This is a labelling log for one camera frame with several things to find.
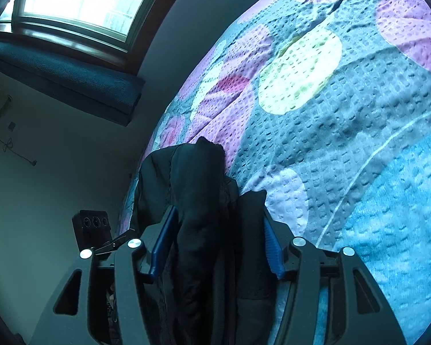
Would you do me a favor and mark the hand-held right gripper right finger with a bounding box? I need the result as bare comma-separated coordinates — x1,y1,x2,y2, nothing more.
264,216,406,345

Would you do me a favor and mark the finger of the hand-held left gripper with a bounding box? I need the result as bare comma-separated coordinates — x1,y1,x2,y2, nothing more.
93,228,139,256

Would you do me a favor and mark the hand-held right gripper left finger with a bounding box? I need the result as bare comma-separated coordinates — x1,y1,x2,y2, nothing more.
30,206,176,345

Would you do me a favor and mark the black zip jacket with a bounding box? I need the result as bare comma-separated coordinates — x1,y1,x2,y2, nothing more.
133,136,295,345

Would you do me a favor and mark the dotted colourful bedspread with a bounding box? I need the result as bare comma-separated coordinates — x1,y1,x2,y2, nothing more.
117,0,431,345

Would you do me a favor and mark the dark blue window cushion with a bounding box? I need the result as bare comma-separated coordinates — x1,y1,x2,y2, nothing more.
0,39,146,127

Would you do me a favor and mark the wooden framed window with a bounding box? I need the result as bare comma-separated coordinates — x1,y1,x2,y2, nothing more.
0,0,198,70

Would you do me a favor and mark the thin wall cable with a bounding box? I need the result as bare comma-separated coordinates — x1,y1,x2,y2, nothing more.
0,95,37,166

